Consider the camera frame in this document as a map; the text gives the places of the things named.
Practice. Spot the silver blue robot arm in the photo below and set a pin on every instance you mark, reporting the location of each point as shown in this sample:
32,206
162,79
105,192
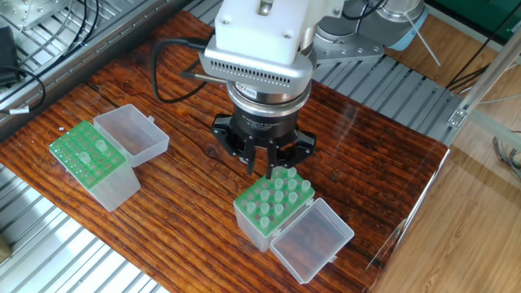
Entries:
260,41

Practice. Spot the clear tip box green rack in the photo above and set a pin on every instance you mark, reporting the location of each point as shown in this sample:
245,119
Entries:
252,220

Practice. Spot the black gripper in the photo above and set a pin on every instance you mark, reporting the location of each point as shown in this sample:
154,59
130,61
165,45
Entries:
265,129

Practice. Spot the black electronic box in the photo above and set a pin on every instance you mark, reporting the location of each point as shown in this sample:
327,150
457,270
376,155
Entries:
6,53

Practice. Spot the clear tip box with tips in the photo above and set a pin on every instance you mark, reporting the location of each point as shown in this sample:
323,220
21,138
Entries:
110,183

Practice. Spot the glossy brown wooden board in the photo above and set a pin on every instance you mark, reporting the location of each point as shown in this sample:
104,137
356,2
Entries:
366,163

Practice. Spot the silver robot mounting plate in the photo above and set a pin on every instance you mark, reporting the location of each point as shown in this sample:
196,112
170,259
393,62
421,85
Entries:
350,50

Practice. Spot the aluminium frame post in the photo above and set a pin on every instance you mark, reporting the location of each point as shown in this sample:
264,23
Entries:
480,89

